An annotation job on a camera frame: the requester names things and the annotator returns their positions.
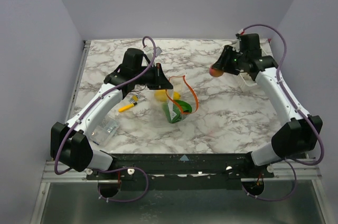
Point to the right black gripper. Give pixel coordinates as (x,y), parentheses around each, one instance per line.
(222,60)

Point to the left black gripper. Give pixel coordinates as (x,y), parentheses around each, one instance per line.
(160,80)

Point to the yellow round lemon toy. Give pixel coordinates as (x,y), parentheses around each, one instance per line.
(160,95)

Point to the orange peach toy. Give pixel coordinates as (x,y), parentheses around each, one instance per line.
(215,72)

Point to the clear zip bag orange zipper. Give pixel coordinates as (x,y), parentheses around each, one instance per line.
(180,85)

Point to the white green bok choy toy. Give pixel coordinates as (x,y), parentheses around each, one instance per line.
(176,113)

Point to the yellow corn toy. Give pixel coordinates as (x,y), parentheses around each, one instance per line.
(176,96)

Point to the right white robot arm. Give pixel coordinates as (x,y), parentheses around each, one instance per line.
(299,129)

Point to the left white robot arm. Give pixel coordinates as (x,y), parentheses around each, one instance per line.
(70,141)

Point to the clear plastic screw box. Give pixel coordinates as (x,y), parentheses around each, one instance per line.
(104,132)

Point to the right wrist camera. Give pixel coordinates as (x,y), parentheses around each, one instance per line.
(238,37)

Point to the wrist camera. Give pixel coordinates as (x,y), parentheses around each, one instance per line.
(150,51)
(238,37)

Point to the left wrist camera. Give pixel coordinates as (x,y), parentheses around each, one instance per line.
(150,51)

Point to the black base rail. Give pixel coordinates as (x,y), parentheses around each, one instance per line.
(180,171)

